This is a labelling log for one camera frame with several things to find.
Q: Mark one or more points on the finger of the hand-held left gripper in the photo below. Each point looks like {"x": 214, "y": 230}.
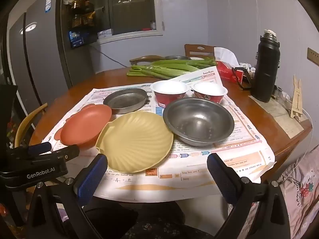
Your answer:
{"x": 37, "y": 150}
{"x": 64, "y": 154}

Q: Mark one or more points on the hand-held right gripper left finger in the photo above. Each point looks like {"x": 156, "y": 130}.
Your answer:
{"x": 89, "y": 176}

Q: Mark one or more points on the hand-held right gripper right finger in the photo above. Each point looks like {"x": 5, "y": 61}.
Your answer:
{"x": 224, "y": 179}

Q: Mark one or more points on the orange plastic plate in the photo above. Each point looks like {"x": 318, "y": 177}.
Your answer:
{"x": 84, "y": 124}

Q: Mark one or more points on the yellow shell-shaped plate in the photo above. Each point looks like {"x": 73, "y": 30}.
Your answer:
{"x": 134, "y": 139}

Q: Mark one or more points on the large steel bowl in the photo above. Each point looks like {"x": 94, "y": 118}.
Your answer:
{"x": 199, "y": 122}

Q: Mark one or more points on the round metal plate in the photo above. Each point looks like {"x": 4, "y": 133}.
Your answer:
{"x": 124, "y": 99}

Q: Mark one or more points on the printed newspaper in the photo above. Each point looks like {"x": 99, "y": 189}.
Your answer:
{"x": 236, "y": 151}

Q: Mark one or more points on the wooden curved-back chair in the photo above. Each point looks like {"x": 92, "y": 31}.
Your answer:
{"x": 27, "y": 119}
{"x": 144, "y": 59}

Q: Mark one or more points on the dark floral trousers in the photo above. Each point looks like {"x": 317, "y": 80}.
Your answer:
{"x": 162, "y": 226}

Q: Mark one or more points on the pink printed blanket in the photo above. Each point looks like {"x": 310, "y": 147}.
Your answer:
{"x": 304, "y": 174}

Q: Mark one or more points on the beige table mat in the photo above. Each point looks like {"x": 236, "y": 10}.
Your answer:
{"x": 281, "y": 114}

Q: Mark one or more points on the grey refrigerator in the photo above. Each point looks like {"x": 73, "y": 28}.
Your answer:
{"x": 42, "y": 62}

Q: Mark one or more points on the small glass jar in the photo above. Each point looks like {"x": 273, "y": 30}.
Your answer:
{"x": 280, "y": 93}

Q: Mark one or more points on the red tissue box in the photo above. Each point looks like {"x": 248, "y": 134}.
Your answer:
{"x": 226, "y": 72}

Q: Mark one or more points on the wooden rabbit-shaped stand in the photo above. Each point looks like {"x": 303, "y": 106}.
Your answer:
{"x": 296, "y": 99}

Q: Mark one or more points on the black thermos bottle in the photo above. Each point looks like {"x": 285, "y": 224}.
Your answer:
{"x": 265, "y": 74}

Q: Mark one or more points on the celery bunch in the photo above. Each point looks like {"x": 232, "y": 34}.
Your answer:
{"x": 154, "y": 72}
{"x": 179, "y": 63}

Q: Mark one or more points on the white box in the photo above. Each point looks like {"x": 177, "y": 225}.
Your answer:
{"x": 104, "y": 33}

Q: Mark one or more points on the small steel bowl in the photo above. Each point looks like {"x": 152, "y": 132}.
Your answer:
{"x": 177, "y": 57}

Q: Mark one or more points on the wooden chair with cutout back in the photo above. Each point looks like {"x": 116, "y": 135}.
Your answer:
{"x": 193, "y": 52}

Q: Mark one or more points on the amber glass jar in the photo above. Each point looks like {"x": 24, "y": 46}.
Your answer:
{"x": 77, "y": 21}
{"x": 89, "y": 18}
{"x": 81, "y": 0}

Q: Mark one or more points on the window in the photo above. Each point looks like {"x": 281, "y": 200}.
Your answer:
{"x": 132, "y": 5}

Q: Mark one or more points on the beige wall socket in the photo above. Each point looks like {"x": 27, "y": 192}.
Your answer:
{"x": 313, "y": 56}

